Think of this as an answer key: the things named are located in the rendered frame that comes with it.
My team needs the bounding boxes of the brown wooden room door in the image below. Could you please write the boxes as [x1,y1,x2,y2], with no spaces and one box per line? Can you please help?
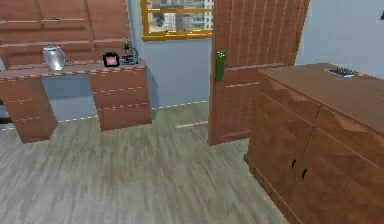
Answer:
[207,0,311,146]

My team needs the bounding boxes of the brown wooden desk with hutch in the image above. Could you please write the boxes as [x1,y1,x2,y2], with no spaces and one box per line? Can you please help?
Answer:
[0,0,153,145]

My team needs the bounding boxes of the dark desk lamp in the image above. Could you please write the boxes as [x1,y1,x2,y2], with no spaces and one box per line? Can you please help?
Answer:
[120,36,139,66]

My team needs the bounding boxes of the yellow framed window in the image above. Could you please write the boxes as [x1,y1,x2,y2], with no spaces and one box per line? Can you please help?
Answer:
[139,0,215,43]

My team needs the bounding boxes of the black framed small clock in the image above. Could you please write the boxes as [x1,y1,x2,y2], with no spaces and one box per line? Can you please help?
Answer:
[102,51,121,69]

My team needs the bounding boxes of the brown wooden sideboard cupboard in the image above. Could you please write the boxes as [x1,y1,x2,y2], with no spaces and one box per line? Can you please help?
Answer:
[244,62,384,224]

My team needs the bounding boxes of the silver vase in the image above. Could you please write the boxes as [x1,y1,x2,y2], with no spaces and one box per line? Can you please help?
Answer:
[42,45,67,72]

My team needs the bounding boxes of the dark flat book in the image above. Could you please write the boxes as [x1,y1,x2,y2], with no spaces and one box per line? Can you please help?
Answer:
[324,66,363,79]

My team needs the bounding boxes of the green door handle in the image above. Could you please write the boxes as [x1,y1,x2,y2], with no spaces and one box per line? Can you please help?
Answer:
[214,50,227,83]

